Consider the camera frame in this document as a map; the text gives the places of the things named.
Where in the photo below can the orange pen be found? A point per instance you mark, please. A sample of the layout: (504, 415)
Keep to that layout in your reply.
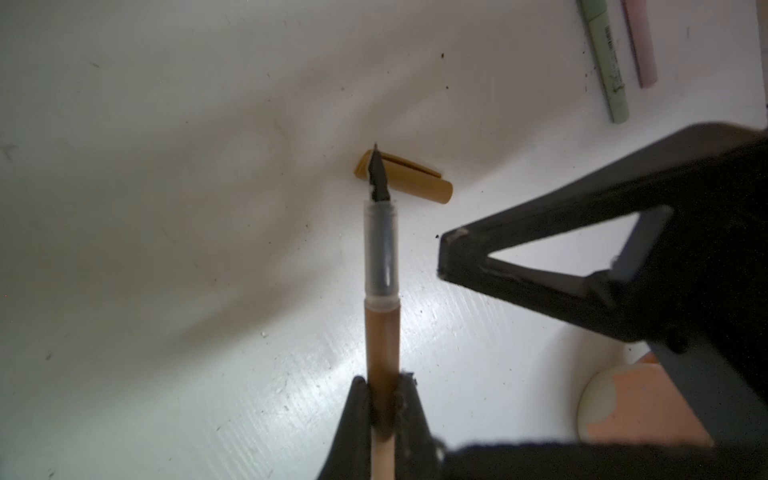
(382, 315)

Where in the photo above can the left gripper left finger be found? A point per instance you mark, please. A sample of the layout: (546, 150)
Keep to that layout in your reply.
(349, 457)

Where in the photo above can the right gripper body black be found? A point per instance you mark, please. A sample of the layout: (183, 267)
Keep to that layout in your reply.
(700, 279)

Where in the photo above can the orange pen cap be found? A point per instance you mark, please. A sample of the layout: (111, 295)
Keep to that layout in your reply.
(406, 176)

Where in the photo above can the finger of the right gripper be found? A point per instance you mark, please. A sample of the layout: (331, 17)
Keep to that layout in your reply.
(688, 170)
(594, 302)

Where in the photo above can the green pen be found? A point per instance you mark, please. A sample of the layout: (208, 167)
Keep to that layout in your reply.
(597, 22)

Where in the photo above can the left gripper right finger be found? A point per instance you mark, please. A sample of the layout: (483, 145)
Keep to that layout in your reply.
(416, 450)

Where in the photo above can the pink pen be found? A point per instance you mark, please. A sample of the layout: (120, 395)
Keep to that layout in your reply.
(637, 19)

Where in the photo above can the peach ceramic mug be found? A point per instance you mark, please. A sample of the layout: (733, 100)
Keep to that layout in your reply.
(637, 404)

